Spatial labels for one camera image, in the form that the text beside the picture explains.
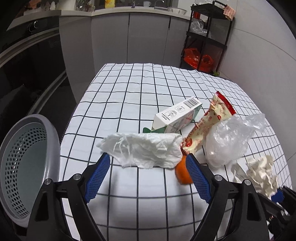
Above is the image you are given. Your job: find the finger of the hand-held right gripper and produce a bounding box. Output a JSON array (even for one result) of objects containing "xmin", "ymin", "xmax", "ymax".
[
  {"xmin": 280, "ymin": 185, "xmax": 296, "ymax": 209},
  {"xmin": 256, "ymin": 189, "xmax": 287, "ymax": 215}
]

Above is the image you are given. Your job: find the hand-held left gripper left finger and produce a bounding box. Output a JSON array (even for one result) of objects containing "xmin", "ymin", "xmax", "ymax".
[{"xmin": 27, "ymin": 152, "xmax": 111, "ymax": 241}]

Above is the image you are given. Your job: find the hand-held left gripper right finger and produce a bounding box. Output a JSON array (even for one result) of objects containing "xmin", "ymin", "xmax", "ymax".
[{"xmin": 186, "ymin": 154, "xmax": 270, "ymax": 241}]

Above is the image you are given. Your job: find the white paper napkin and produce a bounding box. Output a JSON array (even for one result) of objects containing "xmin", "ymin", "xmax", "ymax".
[{"xmin": 231, "ymin": 155, "xmax": 280, "ymax": 200}]

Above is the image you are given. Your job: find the clear plastic bag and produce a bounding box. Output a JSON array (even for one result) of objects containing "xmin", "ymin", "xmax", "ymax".
[
  {"xmin": 205, "ymin": 113, "xmax": 267, "ymax": 168},
  {"xmin": 191, "ymin": 20, "xmax": 212, "ymax": 37}
]

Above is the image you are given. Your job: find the red and cream snack wrapper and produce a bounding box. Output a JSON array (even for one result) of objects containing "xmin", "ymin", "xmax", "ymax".
[{"xmin": 180, "ymin": 91, "xmax": 236, "ymax": 155}]

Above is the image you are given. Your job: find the white tissue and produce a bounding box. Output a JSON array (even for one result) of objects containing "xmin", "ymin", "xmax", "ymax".
[{"xmin": 96, "ymin": 132, "xmax": 184, "ymax": 169}]

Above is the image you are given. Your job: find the grey perforated plastic basket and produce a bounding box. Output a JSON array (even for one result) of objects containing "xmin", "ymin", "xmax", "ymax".
[{"xmin": 0, "ymin": 114, "xmax": 61, "ymax": 229}]

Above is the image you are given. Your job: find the white and green carton box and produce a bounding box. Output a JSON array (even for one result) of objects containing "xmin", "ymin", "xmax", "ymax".
[{"xmin": 142, "ymin": 97, "xmax": 203, "ymax": 135}]

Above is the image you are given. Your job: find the white black-checked tablecloth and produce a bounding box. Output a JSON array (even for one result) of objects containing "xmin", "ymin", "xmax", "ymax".
[{"xmin": 57, "ymin": 62, "xmax": 292, "ymax": 241}]

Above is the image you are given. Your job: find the red plastic bag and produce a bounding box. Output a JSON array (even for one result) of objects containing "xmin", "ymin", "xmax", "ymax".
[
  {"xmin": 183, "ymin": 48, "xmax": 202, "ymax": 70},
  {"xmin": 200, "ymin": 54, "xmax": 218, "ymax": 72}
]

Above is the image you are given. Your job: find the black built-in oven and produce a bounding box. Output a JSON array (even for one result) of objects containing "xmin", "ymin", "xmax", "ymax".
[{"xmin": 0, "ymin": 17, "xmax": 77, "ymax": 144}]

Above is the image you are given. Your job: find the black shelf cart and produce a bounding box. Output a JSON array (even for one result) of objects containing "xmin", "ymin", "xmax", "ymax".
[{"xmin": 180, "ymin": 0, "xmax": 235, "ymax": 76}]

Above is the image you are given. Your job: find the grey kitchen cabinet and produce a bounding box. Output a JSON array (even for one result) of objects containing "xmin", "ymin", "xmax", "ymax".
[{"xmin": 59, "ymin": 7, "xmax": 193, "ymax": 105}]

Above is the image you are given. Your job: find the clear plastic bag on cart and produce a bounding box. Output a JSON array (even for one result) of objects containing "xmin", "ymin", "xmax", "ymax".
[{"xmin": 191, "ymin": 20, "xmax": 212, "ymax": 37}]

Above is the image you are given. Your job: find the red checked cloth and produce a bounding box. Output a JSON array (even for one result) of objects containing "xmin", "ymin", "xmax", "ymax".
[{"xmin": 223, "ymin": 5, "xmax": 236, "ymax": 21}]

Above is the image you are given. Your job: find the white bowl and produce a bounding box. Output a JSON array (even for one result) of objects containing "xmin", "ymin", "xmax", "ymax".
[{"xmin": 168, "ymin": 7, "xmax": 187, "ymax": 15}]

